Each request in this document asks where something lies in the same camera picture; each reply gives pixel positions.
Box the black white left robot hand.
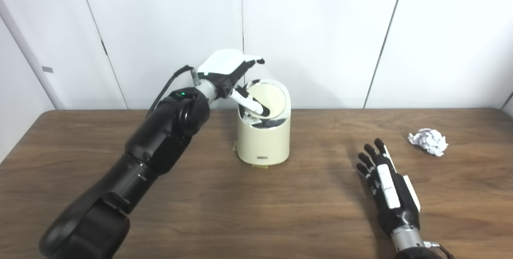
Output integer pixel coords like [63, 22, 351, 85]
[196, 49, 271, 117]

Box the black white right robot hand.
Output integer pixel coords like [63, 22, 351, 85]
[356, 138, 421, 235]

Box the cream round bin lid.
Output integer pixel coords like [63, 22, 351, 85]
[244, 83, 287, 118]

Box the white paper ball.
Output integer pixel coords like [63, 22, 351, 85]
[408, 128, 448, 157]

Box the cream-colored trash bin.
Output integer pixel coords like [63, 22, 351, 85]
[237, 79, 291, 166]

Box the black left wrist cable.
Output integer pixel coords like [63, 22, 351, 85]
[146, 65, 200, 119]

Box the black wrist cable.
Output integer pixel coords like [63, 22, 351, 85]
[429, 242, 455, 259]
[146, 65, 200, 119]

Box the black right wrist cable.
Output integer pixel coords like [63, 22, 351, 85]
[429, 242, 455, 259]

